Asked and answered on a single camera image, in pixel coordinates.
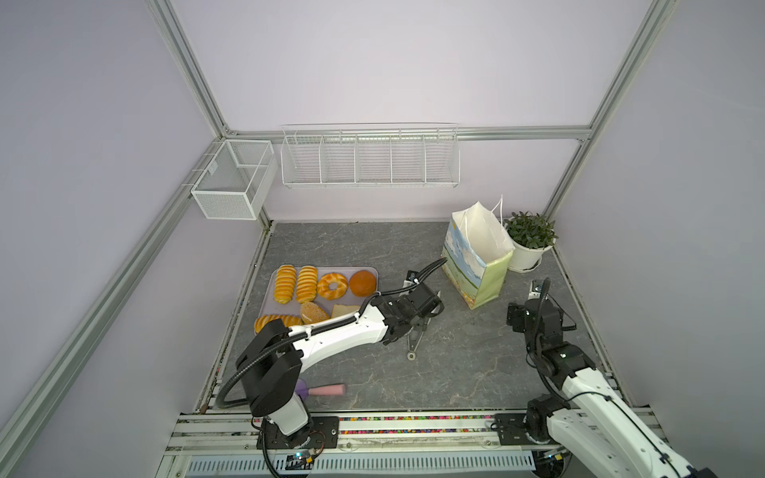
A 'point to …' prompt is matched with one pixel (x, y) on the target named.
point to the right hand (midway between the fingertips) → (535, 307)
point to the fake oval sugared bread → (311, 314)
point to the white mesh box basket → (237, 180)
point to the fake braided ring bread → (332, 286)
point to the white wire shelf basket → (371, 155)
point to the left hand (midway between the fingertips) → (411, 314)
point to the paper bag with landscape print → (476, 252)
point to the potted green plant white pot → (532, 234)
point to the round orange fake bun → (363, 283)
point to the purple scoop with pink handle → (302, 389)
